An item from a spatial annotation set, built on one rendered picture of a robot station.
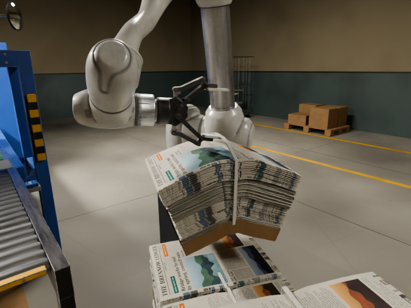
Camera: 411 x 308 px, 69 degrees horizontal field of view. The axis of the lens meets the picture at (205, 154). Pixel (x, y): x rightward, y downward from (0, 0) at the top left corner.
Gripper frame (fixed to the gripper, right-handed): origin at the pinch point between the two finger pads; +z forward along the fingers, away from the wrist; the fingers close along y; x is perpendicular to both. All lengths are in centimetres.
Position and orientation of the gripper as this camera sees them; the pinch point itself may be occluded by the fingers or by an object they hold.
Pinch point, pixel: (222, 112)
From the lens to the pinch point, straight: 92.2
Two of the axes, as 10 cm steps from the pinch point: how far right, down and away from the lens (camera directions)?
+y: -0.8, 9.6, 2.7
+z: 9.5, -0.1, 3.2
